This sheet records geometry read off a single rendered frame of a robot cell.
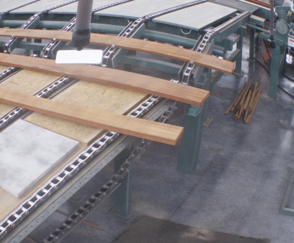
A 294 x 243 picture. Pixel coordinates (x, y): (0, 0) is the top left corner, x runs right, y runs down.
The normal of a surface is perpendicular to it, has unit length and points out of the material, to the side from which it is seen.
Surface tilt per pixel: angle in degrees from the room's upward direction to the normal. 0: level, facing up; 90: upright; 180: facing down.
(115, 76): 0
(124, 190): 90
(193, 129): 90
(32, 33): 22
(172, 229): 0
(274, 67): 90
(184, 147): 90
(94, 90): 0
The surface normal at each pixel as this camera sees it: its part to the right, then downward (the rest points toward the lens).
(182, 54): -0.10, -0.69
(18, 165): 0.07, -0.89
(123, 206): -0.43, 0.37
